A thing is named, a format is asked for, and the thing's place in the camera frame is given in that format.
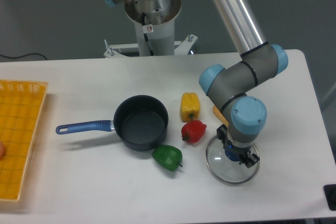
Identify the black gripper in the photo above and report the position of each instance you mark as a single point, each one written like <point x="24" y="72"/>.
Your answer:
<point x="235" y="151"/>

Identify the glass pot lid blue knob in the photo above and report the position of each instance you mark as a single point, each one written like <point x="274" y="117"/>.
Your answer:
<point x="223" y="168"/>

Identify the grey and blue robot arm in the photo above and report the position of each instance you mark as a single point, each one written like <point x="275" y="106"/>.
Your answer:
<point x="226" y="87"/>

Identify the toasted bread slice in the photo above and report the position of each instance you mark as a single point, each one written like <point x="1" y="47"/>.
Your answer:
<point x="218" y="114"/>

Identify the red bell pepper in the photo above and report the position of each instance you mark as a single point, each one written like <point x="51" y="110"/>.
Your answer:
<point x="193" y="131"/>

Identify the green bell pepper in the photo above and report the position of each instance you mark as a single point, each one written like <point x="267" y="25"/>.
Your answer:
<point x="167" y="156"/>

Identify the yellow bell pepper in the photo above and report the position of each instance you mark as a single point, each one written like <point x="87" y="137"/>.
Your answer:
<point x="190" y="106"/>

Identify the black device at table edge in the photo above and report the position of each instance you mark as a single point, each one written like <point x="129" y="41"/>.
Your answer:
<point x="330" y="194"/>

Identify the yellow woven basket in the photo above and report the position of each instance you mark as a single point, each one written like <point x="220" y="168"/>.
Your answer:
<point x="21" y="105"/>

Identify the orange object in basket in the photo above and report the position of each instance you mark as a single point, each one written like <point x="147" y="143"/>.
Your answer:
<point x="2" y="149"/>

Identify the dark saucepan with blue handle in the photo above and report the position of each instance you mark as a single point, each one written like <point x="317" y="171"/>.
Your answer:
<point x="140" y="122"/>

